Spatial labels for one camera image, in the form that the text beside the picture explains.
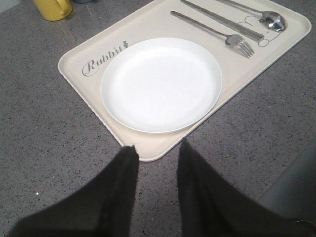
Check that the steel fork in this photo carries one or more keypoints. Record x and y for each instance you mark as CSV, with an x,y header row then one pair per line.
x,y
235,41

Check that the white round plate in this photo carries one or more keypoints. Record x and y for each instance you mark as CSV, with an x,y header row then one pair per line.
x,y
161,85

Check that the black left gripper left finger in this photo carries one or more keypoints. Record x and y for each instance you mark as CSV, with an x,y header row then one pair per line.
x,y
102,208

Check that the yellow mug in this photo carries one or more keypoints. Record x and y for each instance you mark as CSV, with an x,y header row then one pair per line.
x,y
54,10

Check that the cream rabbit tray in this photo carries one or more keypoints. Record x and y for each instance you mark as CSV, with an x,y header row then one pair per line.
x,y
83,67

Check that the steel spoon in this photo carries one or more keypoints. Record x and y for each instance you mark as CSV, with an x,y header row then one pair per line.
x,y
273,20

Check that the steel chopstick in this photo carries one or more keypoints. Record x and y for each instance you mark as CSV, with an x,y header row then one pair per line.
x,y
225,19
222,21

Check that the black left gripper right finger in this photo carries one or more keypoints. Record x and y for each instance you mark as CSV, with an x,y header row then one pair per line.
x,y
211,207

